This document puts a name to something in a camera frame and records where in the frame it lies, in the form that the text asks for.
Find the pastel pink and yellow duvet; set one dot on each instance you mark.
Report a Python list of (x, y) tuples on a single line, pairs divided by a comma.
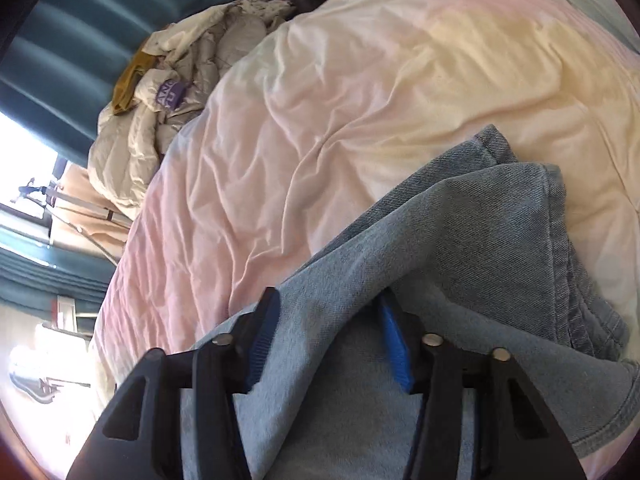
[(350, 110)]

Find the blue and white object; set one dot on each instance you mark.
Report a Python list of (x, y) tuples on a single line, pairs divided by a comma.
[(35, 382)]

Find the cream puffer jacket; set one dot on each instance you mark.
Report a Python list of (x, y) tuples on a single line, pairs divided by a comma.
[(125, 150)]

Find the white patterned crumpled cloth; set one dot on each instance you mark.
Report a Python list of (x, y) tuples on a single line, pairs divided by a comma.
[(265, 7)]

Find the light blue denim jeans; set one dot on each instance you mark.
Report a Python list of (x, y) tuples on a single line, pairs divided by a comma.
[(475, 240)]

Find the white cabinet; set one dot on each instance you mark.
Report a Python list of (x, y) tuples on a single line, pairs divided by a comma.
[(67, 340)]

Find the teal pleated curtain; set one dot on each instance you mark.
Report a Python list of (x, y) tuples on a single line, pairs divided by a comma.
[(100, 35), (45, 275)]

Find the mustard yellow cloth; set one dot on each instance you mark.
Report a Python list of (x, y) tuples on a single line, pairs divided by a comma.
[(129, 82)]

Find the red and white box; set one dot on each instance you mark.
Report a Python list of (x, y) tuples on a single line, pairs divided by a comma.
[(62, 312)]

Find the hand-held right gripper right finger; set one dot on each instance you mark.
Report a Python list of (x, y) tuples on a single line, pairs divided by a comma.
[(397, 350)]

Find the bright window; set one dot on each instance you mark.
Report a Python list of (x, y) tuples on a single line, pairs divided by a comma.
[(25, 155)]

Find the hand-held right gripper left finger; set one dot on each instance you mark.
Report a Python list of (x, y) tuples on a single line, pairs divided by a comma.
[(260, 342)]

